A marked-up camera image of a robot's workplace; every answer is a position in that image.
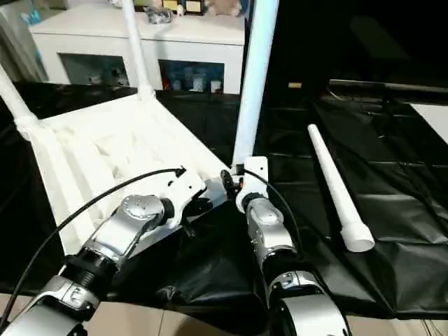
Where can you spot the white plastic table leg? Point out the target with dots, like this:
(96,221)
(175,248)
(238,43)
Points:
(255,70)
(136,45)
(332,182)
(14,98)

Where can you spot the white plastic table top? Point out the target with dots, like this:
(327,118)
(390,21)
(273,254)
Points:
(105,140)

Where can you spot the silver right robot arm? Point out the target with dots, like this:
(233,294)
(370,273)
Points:
(266,224)

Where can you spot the white candle cup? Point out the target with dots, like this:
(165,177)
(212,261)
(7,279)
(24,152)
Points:
(215,85)

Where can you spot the white printed jar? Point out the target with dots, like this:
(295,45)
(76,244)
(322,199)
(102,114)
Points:
(197,82)

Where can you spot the small white cup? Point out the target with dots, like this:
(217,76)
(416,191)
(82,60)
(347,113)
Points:
(176,84)

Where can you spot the small yellow label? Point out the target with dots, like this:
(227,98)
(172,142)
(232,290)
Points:
(294,85)

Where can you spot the black mat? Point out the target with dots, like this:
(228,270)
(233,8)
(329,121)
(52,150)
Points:
(350,210)

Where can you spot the red bottle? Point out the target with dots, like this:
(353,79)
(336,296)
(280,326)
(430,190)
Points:
(164,78)

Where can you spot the dark tall cabinet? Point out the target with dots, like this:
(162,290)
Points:
(301,42)

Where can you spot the small white figurine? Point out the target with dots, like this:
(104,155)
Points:
(92,78)

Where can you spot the pink soft toy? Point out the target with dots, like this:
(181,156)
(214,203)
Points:
(222,6)

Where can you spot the tiny white toy figure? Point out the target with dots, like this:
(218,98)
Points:
(180,10)

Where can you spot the yellow black box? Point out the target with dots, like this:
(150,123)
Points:
(194,6)
(171,4)

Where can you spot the grey patterned object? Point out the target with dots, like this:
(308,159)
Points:
(159,15)

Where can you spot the white sideboard cabinet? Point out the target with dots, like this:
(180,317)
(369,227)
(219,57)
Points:
(87,38)

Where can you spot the white flat board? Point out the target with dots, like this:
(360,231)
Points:
(434,119)

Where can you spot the grey curtain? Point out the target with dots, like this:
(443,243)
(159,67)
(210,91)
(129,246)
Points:
(14,45)

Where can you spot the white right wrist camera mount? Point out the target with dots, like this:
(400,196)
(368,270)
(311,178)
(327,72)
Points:
(257,168)

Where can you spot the black metal rail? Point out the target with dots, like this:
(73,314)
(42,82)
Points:
(385,85)

